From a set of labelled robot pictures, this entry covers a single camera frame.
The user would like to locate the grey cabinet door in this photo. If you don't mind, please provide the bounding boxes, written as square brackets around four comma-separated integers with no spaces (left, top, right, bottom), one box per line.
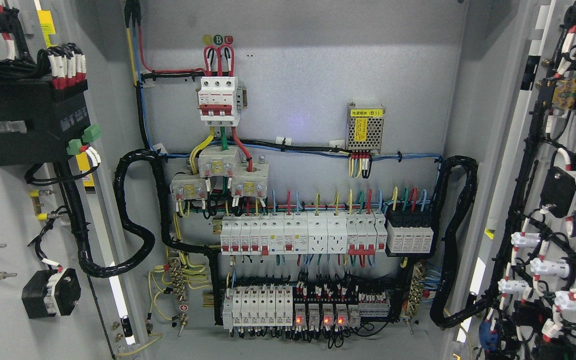
[431,0,576,360]
[0,0,147,360]

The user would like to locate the white socket breaker row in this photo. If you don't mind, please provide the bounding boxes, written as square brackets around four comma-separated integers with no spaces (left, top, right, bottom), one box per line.
[220,210,387,256]

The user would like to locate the grey current transformer middle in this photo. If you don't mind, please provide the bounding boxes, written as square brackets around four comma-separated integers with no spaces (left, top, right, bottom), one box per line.
[198,145,242,178]

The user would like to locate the metal mesh power supply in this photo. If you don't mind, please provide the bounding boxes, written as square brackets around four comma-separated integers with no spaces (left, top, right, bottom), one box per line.
[345,102,386,153]

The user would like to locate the red white main breaker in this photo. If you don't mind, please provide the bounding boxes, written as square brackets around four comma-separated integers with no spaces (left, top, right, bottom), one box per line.
[198,76,243,127]

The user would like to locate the grey current transformer left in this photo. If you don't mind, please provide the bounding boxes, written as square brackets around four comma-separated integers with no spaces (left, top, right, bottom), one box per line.
[170,173,211,211]

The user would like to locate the lower white breaker row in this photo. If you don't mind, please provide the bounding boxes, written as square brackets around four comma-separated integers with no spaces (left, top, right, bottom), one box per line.
[222,284,295,333]

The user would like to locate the black white surge protector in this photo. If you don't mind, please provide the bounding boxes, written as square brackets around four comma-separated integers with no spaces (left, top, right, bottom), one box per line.
[386,210,436,259]

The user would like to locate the relay row with red leds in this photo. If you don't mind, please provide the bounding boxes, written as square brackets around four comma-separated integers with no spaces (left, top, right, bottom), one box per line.
[293,271,403,334]

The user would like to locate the brass ground terminal bar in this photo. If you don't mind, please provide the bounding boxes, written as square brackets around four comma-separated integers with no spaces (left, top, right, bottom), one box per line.
[167,256,188,313]

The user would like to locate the black left cable conduit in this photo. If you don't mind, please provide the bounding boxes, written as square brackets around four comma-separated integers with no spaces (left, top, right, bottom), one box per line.
[58,149,221,326]

